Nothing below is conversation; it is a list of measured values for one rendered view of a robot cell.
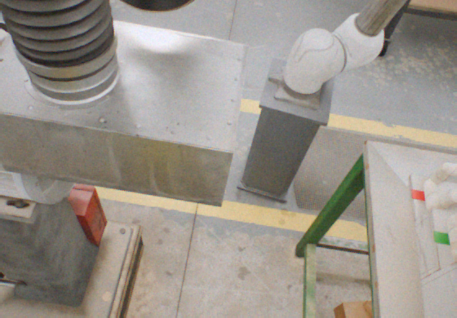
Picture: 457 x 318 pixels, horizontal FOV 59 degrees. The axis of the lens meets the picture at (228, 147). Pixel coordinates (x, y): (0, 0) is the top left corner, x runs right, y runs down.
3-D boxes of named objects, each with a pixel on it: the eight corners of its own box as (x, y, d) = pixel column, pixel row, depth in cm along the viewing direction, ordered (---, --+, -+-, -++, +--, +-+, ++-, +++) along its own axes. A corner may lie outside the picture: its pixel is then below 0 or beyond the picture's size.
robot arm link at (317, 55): (275, 70, 160) (287, 26, 142) (312, 59, 167) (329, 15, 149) (297, 99, 153) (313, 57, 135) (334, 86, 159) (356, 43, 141)
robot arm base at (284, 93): (272, 65, 170) (275, 55, 165) (323, 79, 169) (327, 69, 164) (263, 96, 160) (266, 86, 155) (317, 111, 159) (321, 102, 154)
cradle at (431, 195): (424, 214, 110) (430, 208, 108) (419, 177, 117) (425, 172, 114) (437, 215, 110) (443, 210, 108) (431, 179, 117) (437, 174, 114)
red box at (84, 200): (36, 237, 158) (3, 195, 128) (47, 209, 165) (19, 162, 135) (99, 248, 159) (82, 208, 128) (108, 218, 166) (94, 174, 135)
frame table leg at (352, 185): (293, 258, 197) (366, 162, 123) (294, 247, 201) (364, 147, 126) (304, 260, 198) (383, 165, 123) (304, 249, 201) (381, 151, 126)
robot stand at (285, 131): (248, 147, 231) (272, 57, 173) (295, 161, 229) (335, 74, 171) (236, 188, 215) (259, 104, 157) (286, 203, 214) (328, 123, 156)
